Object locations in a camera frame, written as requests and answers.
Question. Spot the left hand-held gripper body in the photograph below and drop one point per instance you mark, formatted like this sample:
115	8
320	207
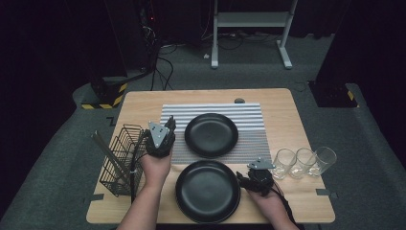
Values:
158	137

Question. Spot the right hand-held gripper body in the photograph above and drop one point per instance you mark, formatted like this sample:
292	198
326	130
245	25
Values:
260	179

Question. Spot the clear drinking glass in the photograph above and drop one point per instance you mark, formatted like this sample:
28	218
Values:
324	159
284	163
303	161

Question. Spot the black plate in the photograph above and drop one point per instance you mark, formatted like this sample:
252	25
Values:
207	190
211	135
208	222

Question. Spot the person's right hand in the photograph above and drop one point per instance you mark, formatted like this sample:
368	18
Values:
269	204

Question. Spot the person's left hand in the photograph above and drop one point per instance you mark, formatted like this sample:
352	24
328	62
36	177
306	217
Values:
156	171

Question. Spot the grey white striped placemat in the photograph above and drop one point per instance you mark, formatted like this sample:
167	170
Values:
249	147

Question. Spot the grey chopstick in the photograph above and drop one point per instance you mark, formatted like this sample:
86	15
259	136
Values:
105	150
110	148

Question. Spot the black yellow striped base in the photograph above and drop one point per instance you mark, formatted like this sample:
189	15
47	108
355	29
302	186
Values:
108	96
332	96

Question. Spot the dark round table grommet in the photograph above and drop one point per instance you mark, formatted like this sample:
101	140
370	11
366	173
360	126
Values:
239	101

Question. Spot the dark equipment rack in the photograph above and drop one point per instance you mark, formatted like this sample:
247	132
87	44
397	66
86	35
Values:
134	32

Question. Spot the white metal stand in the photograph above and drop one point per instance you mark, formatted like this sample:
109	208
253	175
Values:
252	19

